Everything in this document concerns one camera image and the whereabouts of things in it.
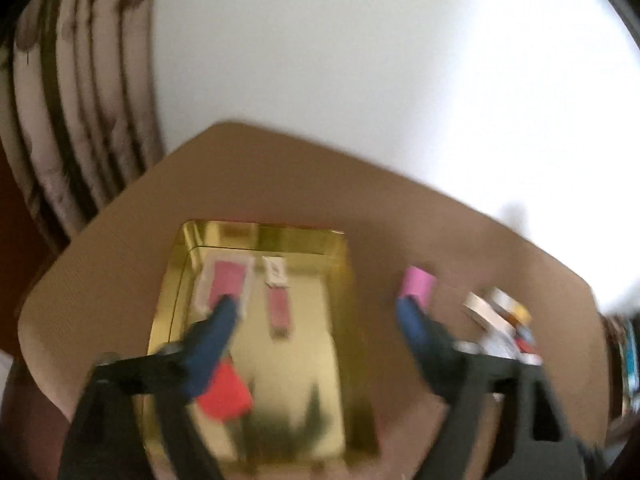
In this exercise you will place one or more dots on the pink bar packet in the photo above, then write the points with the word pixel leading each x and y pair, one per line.
pixel 280 312

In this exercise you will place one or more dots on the red box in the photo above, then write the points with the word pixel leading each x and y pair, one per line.
pixel 227 395

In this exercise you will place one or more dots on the small red packet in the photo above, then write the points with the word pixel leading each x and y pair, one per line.
pixel 527 342

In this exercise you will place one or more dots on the gold metal tray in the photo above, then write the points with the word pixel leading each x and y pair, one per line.
pixel 300 360

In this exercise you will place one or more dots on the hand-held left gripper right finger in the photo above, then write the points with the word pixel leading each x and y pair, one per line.
pixel 412 327

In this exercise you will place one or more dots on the teal patterned object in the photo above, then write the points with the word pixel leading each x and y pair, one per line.
pixel 627 360

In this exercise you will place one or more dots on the small white box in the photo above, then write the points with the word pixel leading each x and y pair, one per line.
pixel 274 270

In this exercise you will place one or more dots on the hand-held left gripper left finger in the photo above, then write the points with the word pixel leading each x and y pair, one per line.
pixel 216 331

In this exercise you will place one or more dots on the pink box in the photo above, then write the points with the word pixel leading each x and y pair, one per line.
pixel 417 285

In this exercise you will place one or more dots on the beige patterned curtain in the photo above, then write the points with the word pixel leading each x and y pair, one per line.
pixel 75 110

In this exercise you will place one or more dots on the white striped cube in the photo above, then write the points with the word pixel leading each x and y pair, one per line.
pixel 482 310

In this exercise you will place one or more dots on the pink packet with white border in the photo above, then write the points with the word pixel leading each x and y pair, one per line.
pixel 227 277

